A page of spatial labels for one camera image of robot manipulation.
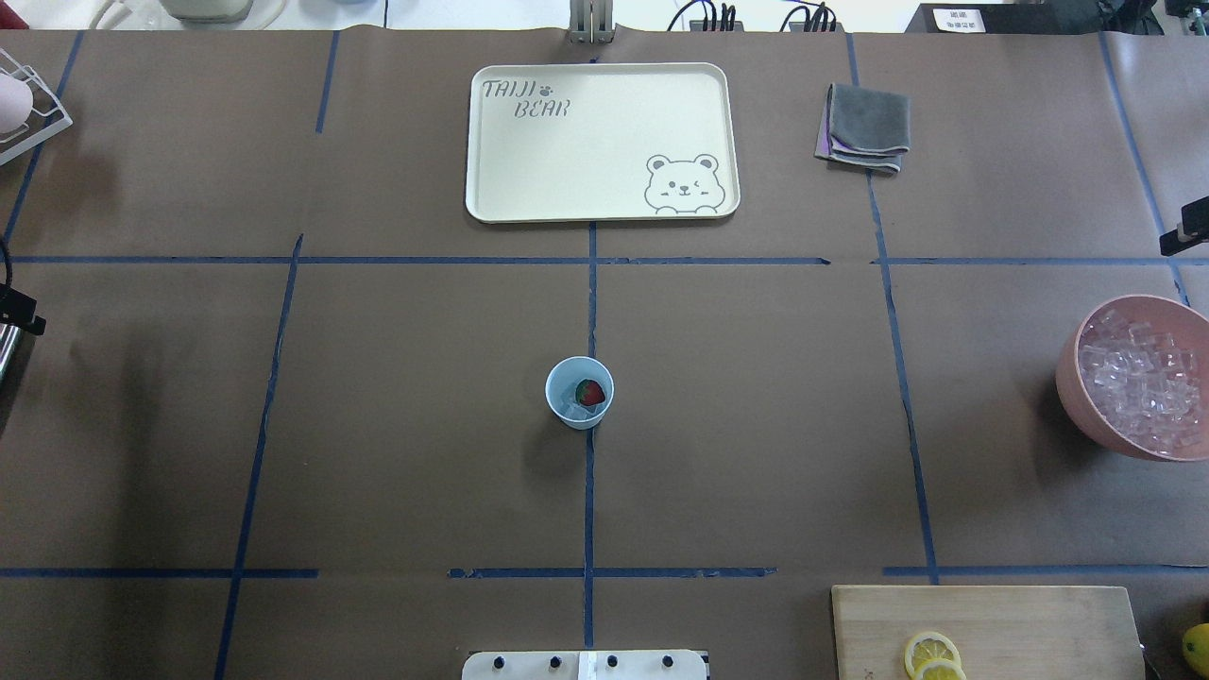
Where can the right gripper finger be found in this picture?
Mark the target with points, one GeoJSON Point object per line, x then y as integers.
{"type": "Point", "coordinates": [1192, 229]}

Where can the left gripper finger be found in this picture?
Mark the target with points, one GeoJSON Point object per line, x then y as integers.
{"type": "Point", "coordinates": [19, 311]}

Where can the light blue plastic cup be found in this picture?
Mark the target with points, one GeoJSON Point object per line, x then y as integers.
{"type": "Point", "coordinates": [560, 385]}

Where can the red strawberry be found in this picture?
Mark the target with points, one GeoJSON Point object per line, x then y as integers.
{"type": "Point", "coordinates": [589, 394]}

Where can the steel muddler black tip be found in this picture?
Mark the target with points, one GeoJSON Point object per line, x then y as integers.
{"type": "Point", "coordinates": [11, 337]}

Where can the pink bowl of ice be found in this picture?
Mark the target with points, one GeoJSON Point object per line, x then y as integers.
{"type": "Point", "coordinates": [1132, 377]}

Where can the pink cup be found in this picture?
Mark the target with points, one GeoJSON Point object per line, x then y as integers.
{"type": "Point", "coordinates": [16, 102]}

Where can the folded grey cloth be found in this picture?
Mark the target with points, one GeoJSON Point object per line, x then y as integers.
{"type": "Point", "coordinates": [865, 128]}

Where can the yellow lemon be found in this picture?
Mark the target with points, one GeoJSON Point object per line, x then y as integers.
{"type": "Point", "coordinates": [1195, 649]}

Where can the bamboo cutting board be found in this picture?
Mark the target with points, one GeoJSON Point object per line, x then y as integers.
{"type": "Point", "coordinates": [1001, 632]}

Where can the lemon slices stack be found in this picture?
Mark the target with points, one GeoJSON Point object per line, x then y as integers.
{"type": "Point", "coordinates": [932, 655]}

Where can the cream bear serving tray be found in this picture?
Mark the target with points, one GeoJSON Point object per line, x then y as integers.
{"type": "Point", "coordinates": [600, 142]}

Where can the white wire cup rack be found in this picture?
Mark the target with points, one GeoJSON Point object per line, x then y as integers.
{"type": "Point", "coordinates": [48, 118]}

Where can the aluminium frame post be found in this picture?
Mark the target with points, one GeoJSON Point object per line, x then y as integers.
{"type": "Point", "coordinates": [591, 21]}

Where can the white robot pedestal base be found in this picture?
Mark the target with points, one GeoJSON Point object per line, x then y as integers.
{"type": "Point", "coordinates": [588, 664]}

